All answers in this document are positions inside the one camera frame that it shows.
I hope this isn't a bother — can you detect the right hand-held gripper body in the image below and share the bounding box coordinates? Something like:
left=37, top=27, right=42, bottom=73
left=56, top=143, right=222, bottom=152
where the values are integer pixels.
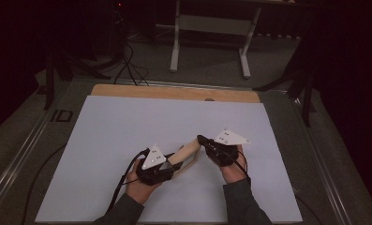
left=204, top=128, right=251, bottom=168

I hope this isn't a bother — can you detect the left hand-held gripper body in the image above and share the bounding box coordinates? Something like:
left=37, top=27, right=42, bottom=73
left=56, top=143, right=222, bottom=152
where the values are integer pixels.
left=135, top=142, right=177, bottom=187

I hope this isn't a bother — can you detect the wooden picture frame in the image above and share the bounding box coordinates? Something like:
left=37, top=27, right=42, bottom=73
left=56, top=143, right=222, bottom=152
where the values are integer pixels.
left=164, top=138, right=204, bottom=181

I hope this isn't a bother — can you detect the person's right hand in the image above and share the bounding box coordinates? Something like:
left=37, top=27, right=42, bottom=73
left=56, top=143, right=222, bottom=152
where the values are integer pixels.
left=219, top=144, right=249, bottom=186

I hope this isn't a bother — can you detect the person's left hand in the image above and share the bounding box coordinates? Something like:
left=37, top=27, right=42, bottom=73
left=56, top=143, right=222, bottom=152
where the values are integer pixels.
left=125, top=158, right=163, bottom=206

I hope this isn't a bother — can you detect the black metal stand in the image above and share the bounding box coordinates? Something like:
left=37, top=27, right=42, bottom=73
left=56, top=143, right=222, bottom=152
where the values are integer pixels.
left=42, top=51, right=112, bottom=111
left=253, top=59, right=318, bottom=128

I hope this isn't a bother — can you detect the black floor socket plate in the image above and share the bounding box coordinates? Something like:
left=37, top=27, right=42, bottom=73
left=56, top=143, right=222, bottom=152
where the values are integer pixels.
left=50, top=109, right=74, bottom=123

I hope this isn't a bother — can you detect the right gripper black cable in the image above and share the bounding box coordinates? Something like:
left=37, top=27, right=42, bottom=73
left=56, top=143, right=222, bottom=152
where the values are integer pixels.
left=219, top=146, right=252, bottom=188

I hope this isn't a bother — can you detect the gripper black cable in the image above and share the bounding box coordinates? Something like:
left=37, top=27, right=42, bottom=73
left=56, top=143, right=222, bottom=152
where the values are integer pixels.
left=219, top=146, right=252, bottom=188
left=107, top=147, right=152, bottom=215

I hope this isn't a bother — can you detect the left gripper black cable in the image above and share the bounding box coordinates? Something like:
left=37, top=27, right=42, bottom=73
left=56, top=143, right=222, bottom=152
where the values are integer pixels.
left=107, top=147, right=152, bottom=215

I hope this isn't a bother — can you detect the metal floor rail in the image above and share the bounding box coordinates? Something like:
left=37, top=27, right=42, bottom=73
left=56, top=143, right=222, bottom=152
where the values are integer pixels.
left=0, top=90, right=69, bottom=217
left=124, top=79, right=289, bottom=94
left=290, top=96, right=354, bottom=225

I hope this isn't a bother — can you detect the white metal desk frame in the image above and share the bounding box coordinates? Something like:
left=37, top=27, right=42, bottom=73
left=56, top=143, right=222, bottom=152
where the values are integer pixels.
left=169, top=0, right=263, bottom=80

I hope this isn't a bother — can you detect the black floor cable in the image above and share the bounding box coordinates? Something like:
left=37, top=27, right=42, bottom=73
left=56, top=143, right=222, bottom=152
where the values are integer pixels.
left=112, top=43, right=135, bottom=86
left=124, top=43, right=151, bottom=87
left=20, top=142, right=67, bottom=225

